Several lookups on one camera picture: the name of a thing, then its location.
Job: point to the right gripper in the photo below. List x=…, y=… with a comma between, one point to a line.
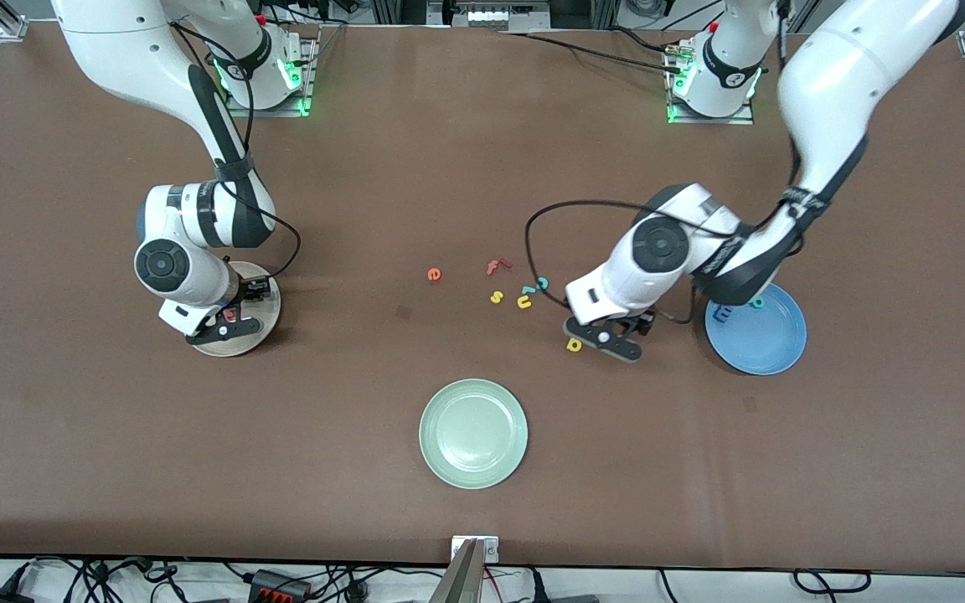
x=253, y=291

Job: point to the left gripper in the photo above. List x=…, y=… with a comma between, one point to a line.
x=641, y=322

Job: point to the blue letter m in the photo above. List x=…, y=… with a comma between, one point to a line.
x=724, y=314

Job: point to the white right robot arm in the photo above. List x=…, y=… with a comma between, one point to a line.
x=139, y=59

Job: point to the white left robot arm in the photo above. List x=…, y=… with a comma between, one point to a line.
x=834, y=84

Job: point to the beige brown plate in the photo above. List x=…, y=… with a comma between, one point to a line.
x=270, y=322

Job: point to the blue plate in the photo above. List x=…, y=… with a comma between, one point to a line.
x=763, y=345

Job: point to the pale green plate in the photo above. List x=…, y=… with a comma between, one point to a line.
x=473, y=433

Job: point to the orange black connector box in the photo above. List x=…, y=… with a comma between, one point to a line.
x=281, y=586

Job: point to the black power plug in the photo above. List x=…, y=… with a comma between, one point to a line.
x=357, y=590

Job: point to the grey terminal block device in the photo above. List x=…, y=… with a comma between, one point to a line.
x=491, y=17

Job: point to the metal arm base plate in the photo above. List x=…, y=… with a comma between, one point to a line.
x=269, y=112
x=713, y=121

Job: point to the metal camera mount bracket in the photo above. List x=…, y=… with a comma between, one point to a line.
x=491, y=550

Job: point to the aluminium frame post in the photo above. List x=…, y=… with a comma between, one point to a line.
x=608, y=10
x=382, y=10

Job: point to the aluminium camera pole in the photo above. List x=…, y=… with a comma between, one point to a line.
x=459, y=582

